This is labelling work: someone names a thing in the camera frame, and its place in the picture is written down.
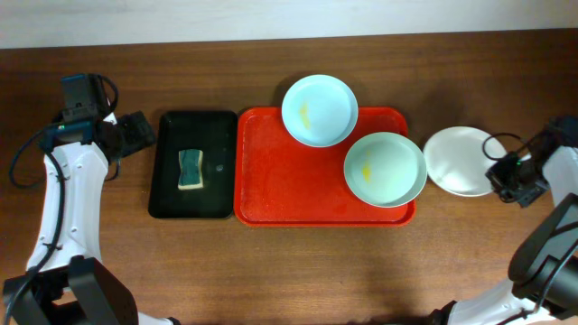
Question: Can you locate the black plastic tray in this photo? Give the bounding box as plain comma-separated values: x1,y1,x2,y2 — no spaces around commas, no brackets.
148,111,238,219

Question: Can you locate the red plastic tray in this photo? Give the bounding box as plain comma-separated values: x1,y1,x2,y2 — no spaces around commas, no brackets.
234,107,415,228

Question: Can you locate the green yellow sponge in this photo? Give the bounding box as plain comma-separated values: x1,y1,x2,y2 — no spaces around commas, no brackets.
177,149,203,190

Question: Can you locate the white plate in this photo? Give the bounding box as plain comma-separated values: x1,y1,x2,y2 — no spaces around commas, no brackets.
423,126,507,197

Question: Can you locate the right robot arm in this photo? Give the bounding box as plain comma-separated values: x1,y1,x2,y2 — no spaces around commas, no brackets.
424,116,577,325

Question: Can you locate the light green plate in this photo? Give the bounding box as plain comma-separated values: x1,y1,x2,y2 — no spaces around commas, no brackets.
343,132,427,208

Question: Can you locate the light blue plate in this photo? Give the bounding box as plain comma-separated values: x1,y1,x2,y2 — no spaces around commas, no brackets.
281,74,359,148

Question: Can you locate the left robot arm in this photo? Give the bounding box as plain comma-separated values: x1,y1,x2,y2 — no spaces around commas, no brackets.
3,73,177,324

